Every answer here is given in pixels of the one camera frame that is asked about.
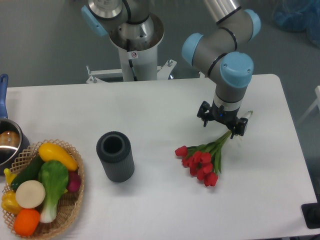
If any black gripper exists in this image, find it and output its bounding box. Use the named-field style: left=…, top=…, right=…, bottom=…
left=196, top=101, right=249, bottom=139

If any red tulip bouquet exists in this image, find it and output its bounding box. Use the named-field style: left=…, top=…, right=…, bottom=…
left=174, top=130, right=244, bottom=187

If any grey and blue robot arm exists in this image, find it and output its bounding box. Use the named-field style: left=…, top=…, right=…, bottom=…
left=81, top=0, right=261, bottom=136

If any dark grey ribbed vase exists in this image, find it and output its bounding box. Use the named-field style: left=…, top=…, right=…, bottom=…
left=96, top=131, right=135, bottom=183

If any black device at table edge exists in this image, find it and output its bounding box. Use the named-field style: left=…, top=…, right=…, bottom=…
left=301, top=202, right=320, bottom=229

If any blue plastic bag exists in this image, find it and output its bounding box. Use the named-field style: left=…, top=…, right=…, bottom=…
left=272, top=0, right=320, bottom=47

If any purple red radish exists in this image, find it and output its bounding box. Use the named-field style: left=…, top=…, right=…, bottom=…
left=66, top=171, right=82, bottom=193

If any woven wicker basket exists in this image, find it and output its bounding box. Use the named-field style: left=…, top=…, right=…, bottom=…
left=0, top=139, right=85, bottom=240

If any yellow squash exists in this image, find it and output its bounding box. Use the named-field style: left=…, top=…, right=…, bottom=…
left=38, top=142, right=78, bottom=172

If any green bok choy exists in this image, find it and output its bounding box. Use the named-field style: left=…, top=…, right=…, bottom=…
left=38, top=160, right=69, bottom=224

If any dark green cucumber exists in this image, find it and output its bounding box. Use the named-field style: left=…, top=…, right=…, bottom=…
left=10, top=155, right=45, bottom=191

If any white round radish slice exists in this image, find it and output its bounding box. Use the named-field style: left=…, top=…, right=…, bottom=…
left=15, top=180, right=46, bottom=209

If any orange fruit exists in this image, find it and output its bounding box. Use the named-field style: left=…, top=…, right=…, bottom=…
left=13, top=209, right=40, bottom=237

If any yellow banana tip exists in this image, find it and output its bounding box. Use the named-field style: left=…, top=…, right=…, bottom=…
left=3, top=168, right=17, bottom=186

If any yellow bell pepper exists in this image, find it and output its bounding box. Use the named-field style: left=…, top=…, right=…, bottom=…
left=1, top=190, right=23, bottom=215

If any white furniture frame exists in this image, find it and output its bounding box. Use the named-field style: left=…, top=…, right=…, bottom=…
left=297, top=85, right=320, bottom=125

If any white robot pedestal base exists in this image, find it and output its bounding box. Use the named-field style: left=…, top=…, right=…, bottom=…
left=86, top=13, right=177, bottom=83

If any black cable on pedestal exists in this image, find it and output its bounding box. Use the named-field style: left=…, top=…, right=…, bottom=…
left=126, top=38, right=138, bottom=82

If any blue handled steel pot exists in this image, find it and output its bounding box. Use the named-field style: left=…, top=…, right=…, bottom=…
left=0, top=73, right=30, bottom=176

